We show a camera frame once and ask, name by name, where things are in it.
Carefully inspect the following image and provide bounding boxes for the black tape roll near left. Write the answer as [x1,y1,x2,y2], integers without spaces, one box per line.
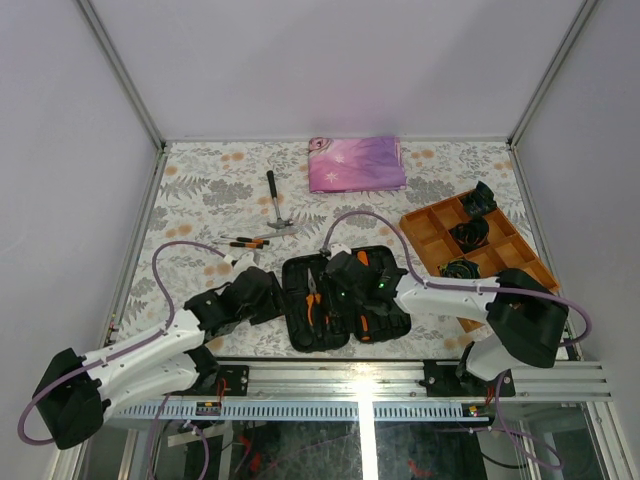
[438,258,481,279]

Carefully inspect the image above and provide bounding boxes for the black plastic tool case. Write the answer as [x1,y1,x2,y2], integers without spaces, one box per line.
[282,246,412,353]

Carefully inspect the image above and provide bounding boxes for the orange handled long-nose pliers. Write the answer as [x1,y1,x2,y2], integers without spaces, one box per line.
[306,269,325,339]

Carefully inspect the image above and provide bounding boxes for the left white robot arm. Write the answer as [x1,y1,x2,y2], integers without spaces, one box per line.
[33,266,285,450]

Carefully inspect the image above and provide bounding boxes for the black tape roll middle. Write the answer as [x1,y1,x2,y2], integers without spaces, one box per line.
[449,217,489,253]

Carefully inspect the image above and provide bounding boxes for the wooden compartment tray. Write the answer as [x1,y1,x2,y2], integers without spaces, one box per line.
[399,189,562,334]

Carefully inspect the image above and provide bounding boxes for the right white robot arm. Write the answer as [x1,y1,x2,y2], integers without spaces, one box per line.
[324,251,568,395]

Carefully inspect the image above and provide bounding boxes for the aluminium front rail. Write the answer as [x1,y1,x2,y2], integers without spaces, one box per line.
[106,359,611,423]

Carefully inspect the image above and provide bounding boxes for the small precision screwdriver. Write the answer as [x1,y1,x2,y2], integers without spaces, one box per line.
[213,240,266,250]
[221,235,270,245]

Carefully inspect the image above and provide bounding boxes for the folded purple cloth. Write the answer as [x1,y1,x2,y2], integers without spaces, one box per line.
[308,136,407,193]

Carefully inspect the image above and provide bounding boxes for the black tape roll far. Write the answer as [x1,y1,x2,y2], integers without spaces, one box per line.
[460,181,497,218]

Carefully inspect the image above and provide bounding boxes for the black tape roll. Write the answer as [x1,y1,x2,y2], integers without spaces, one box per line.
[460,181,497,218]
[449,217,489,253]
[438,258,481,279]

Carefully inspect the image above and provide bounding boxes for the large black orange screwdriver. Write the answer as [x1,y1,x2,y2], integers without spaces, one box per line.
[358,315,372,342]

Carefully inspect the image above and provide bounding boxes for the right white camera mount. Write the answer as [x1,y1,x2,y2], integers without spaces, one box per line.
[328,242,352,257]

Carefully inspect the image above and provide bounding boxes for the small black handled hammer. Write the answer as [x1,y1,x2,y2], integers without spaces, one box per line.
[266,170,293,231]

